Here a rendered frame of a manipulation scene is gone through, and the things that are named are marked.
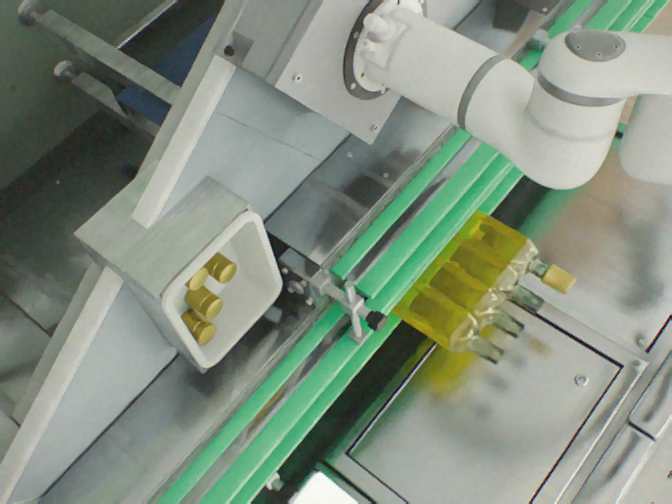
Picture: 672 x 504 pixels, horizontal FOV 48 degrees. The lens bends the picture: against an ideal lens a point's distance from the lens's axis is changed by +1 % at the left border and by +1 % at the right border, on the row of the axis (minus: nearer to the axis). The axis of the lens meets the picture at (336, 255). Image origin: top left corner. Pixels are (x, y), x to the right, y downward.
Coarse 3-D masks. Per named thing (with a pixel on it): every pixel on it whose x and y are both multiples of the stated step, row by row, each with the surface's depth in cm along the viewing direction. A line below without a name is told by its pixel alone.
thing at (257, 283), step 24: (240, 216) 96; (216, 240) 95; (240, 240) 107; (264, 240) 103; (192, 264) 93; (240, 264) 115; (264, 264) 109; (168, 288) 92; (216, 288) 113; (240, 288) 115; (264, 288) 114; (168, 312) 93; (240, 312) 113; (264, 312) 114; (192, 336) 101; (216, 336) 111; (240, 336) 112; (216, 360) 110
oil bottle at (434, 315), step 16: (416, 288) 123; (400, 304) 122; (416, 304) 121; (432, 304) 121; (448, 304) 121; (416, 320) 122; (432, 320) 119; (448, 320) 119; (464, 320) 119; (432, 336) 122; (448, 336) 118; (464, 336) 118
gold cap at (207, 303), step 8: (200, 288) 108; (192, 296) 107; (200, 296) 107; (208, 296) 107; (216, 296) 107; (192, 304) 107; (200, 304) 106; (208, 304) 106; (216, 304) 107; (200, 312) 107; (208, 312) 106; (216, 312) 108
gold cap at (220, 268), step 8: (216, 256) 105; (224, 256) 106; (208, 264) 105; (216, 264) 104; (224, 264) 104; (232, 264) 105; (208, 272) 105; (216, 272) 104; (224, 272) 104; (232, 272) 106; (224, 280) 105
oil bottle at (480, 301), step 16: (432, 272) 125; (448, 272) 124; (464, 272) 124; (432, 288) 124; (448, 288) 123; (464, 288) 122; (480, 288) 122; (464, 304) 121; (480, 304) 121; (496, 304) 121; (480, 320) 121
